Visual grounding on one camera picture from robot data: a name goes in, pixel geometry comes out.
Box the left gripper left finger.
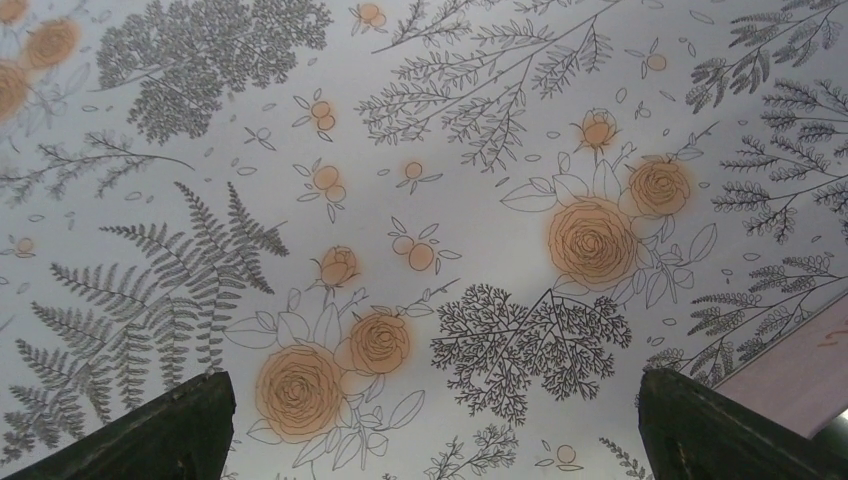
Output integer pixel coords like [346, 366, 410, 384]
[6, 371, 236, 480]

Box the floral table mat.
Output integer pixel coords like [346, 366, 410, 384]
[1, 1, 847, 479]

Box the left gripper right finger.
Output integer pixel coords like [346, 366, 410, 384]
[638, 368, 847, 479]

